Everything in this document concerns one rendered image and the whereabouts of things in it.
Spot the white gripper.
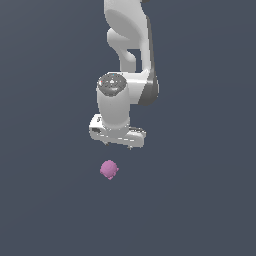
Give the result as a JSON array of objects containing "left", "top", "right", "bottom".
[{"left": 88, "top": 113, "right": 147, "bottom": 150}]

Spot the small pink knobbly object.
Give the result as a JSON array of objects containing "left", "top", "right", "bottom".
[{"left": 99, "top": 160, "right": 120, "bottom": 181}]

